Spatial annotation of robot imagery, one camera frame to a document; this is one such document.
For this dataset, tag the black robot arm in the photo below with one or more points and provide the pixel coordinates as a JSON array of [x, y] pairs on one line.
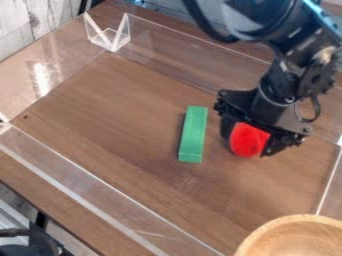
[[297, 29]]

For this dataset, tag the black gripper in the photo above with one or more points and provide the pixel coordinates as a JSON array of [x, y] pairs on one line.
[[250, 107]]

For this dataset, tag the green rectangular block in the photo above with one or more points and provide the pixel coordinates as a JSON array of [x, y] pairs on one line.
[[193, 135]]

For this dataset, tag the clear acrylic enclosure wall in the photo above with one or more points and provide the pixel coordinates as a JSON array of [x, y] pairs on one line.
[[91, 123]]

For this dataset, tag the clear acrylic corner bracket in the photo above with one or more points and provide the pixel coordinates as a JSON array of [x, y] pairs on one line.
[[108, 38]]

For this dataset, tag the red plush strawberry toy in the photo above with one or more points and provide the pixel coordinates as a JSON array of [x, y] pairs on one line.
[[247, 140]]

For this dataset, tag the wooden bowl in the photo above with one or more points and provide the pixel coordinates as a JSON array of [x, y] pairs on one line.
[[294, 235]]

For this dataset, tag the black clamp with cable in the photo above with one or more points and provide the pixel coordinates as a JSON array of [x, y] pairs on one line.
[[36, 243]]

